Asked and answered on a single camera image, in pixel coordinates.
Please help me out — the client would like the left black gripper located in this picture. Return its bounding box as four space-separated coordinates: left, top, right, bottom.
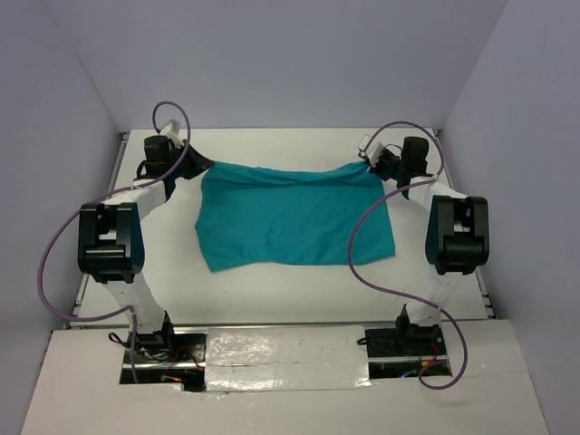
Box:
165 140 213 180

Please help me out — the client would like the teal t shirt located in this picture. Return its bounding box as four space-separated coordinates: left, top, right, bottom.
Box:
196 162 396 273

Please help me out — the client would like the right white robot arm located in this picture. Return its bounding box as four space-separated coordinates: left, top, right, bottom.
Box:
359 136 489 354

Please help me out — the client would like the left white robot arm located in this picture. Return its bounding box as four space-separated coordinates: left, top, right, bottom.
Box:
77 132 215 361

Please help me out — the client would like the silver taped panel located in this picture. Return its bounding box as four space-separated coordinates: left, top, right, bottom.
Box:
204 325 371 392

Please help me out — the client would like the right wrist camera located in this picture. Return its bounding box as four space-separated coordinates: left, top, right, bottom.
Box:
358 135 385 167

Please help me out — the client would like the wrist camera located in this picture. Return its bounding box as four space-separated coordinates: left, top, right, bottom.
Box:
358 135 385 167
159 119 185 149

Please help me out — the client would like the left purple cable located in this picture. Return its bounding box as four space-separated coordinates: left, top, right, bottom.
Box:
36 101 192 385

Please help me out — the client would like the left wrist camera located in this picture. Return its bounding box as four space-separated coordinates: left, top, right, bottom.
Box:
159 119 185 149

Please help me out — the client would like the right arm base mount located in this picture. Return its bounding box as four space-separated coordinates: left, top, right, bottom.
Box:
357 306 451 380

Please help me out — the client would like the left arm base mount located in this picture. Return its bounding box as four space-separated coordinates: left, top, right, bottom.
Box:
108 330 208 392

